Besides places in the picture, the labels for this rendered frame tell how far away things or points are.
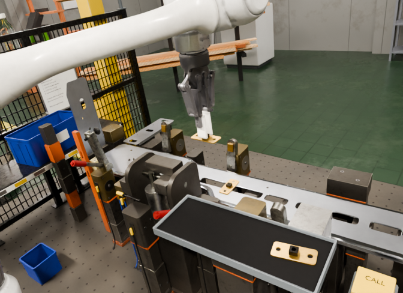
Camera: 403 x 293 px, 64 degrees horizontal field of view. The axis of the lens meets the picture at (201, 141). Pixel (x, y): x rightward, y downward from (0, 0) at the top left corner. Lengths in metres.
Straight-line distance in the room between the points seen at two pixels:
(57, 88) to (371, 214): 1.47
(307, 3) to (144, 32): 6.63
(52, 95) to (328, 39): 6.03
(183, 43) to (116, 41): 0.22
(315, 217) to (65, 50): 0.65
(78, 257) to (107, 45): 1.06
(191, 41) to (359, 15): 6.21
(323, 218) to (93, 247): 1.00
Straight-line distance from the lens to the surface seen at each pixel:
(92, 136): 1.22
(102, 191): 1.30
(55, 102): 1.79
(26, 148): 1.54
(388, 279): 0.68
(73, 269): 1.47
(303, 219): 0.83
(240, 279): 0.76
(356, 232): 0.99
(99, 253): 1.48
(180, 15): 0.61
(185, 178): 0.92
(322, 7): 7.08
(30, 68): 0.66
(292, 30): 7.37
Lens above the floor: 1.66
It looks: 27 degrees down
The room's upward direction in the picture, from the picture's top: 9 degrees counter-clockwise
